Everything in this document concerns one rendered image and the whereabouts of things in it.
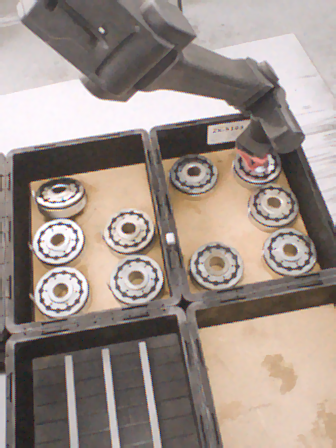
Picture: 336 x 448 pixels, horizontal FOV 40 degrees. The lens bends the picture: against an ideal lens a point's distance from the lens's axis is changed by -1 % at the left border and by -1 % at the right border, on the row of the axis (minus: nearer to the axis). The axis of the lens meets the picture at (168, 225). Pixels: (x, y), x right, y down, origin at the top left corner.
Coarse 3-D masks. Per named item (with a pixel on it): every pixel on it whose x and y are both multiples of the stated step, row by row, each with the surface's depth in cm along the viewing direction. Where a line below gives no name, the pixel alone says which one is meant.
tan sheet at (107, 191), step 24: (120, 168) 105; (144, 168) 105; (96, 192) 102; (120, 192) 102; (144, 192) 102; (72, 216) 99; (96, 216) 99; (96, 240) 96; (96, 264) 94; (96, 288) 91; (168, 288) 90
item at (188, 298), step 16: (160, 128) 98; (176, 128) 98; (160, 160) 94; (304, 160) 92; (160, 176) 92; (320, 192) 88; (320, 208) 87; (176, 240) 84; (176, 256) 83; (320, 272) 80; (224, 288) 79; (240, 288) 80; (256, 288) 79
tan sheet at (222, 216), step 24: (168, 168) 105; (216, 192) 101; (240, 192) 101; (192, 216) 98; (216, 216) 98; (240, 216) 98; (192, 240) 95; (216, 240) 95; (240, 240) 95; (264, 240) 95; (192, 288) 90
